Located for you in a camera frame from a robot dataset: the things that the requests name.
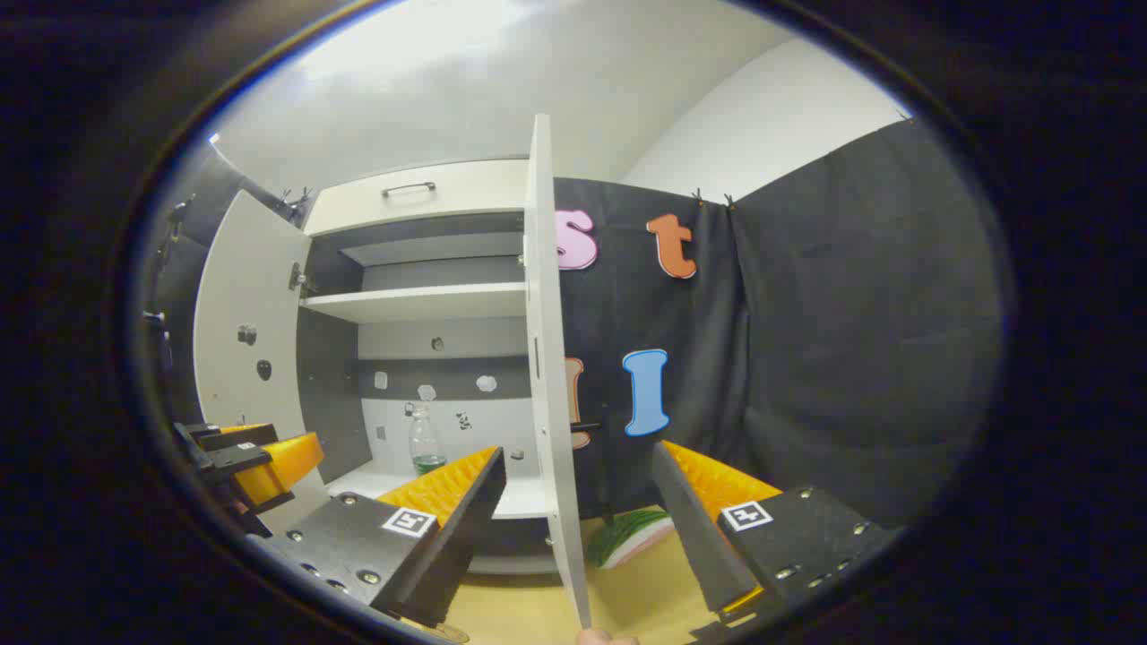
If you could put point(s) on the white cabinet drawer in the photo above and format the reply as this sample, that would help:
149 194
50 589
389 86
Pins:
358 210

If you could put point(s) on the toy watermelon slice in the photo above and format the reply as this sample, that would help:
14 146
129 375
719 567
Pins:
632 537

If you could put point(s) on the black backdrop cloth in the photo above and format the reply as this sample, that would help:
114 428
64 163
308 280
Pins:
851 340

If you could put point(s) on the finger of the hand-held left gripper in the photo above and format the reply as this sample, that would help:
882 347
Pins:
282 461
233 436

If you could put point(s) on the clear glass bottle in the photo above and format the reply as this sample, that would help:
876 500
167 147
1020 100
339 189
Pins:
427 443

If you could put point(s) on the white cabinet door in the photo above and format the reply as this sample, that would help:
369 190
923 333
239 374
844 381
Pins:
251 296
542 313

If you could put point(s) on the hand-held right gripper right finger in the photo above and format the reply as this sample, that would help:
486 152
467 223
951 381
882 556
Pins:
690 511

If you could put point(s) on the round patterned coaster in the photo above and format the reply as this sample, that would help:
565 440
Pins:
452 633

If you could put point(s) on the white and grey cabinet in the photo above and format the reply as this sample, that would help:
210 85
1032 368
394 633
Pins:
421 305

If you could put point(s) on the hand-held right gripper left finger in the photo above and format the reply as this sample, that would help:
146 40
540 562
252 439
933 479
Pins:
466 511

